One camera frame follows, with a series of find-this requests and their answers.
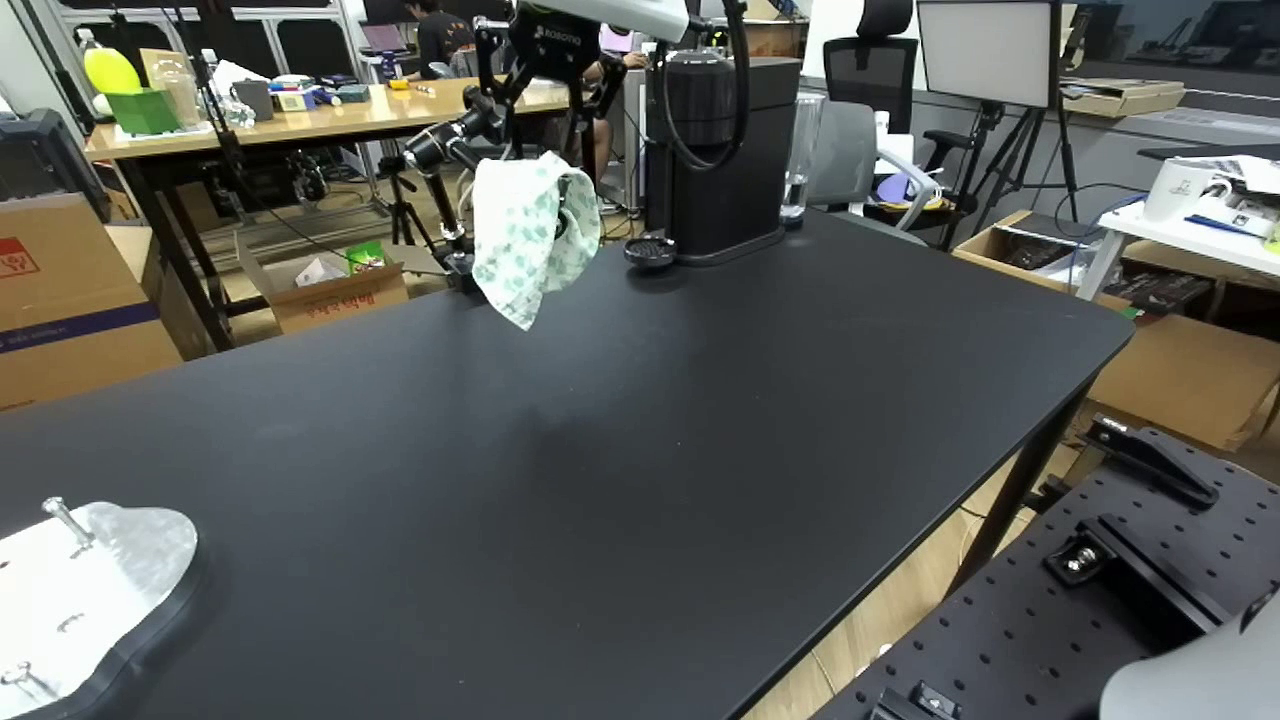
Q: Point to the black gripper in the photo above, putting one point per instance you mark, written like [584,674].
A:
[545,63]

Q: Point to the white patterned cloth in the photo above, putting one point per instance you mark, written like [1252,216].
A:
[527,240]

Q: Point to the black robot base box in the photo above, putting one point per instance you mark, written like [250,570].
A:
[725,173]

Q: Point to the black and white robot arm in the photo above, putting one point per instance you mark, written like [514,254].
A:
[614,18]

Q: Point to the black articulated rod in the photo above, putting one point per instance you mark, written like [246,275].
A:
[447,142]

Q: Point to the small black round disc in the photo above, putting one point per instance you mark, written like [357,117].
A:
[649,254]

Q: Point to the wooden work table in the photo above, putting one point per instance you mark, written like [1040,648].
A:
[332,115]

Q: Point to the open cardboard box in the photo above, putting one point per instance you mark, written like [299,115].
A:
[341,284]

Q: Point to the black office chair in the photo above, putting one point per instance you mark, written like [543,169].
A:
[874,74]

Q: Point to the green box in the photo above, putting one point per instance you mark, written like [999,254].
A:
[146,115]

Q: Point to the yellow-green round object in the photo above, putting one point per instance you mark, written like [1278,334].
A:
[115,69]

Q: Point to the white board panel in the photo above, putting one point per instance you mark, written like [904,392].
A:
[985,49]

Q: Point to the black tripod stand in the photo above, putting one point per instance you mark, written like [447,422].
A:
[1035,147]

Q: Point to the wooden crate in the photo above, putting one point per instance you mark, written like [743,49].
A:
[1035,254]

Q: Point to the large cardboard box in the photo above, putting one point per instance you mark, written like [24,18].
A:
[66,300]

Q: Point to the white table with papers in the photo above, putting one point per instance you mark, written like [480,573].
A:
[1206,215]

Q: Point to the flat cardboard box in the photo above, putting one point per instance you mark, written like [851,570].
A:
[1184,383]

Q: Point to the black clamp bar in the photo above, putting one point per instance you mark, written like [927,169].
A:
[1150,460]

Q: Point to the black perforated breadboard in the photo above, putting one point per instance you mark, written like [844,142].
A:
[1053,615]

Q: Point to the grey rounded cover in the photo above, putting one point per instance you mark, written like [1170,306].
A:
[1202,674]

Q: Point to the small black camera tripod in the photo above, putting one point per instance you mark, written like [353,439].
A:
[406,206]

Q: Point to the black square mount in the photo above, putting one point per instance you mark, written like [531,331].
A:
[1113,562]

